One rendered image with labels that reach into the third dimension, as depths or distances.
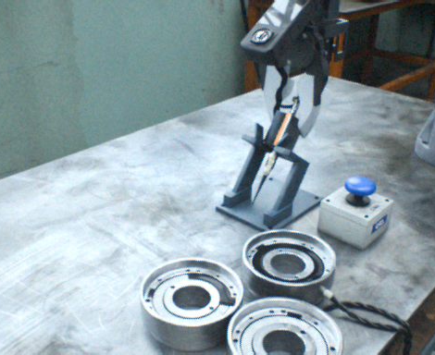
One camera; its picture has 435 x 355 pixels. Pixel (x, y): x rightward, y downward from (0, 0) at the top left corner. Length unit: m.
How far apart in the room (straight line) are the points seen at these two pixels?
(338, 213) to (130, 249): 0.27
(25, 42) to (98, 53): 0.34
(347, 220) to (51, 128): 1.76
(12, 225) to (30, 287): 0.14
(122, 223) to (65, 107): 1.61
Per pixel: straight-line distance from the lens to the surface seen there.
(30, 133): 2.25
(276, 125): 0.71
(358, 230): 0.68
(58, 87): 2.26
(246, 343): 0.50
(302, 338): 0.51
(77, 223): 0.73
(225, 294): 0.55
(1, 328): 0.59
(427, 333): 0.98
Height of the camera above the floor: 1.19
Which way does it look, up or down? 28 degrees down
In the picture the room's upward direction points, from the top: 2 degrees clockwise
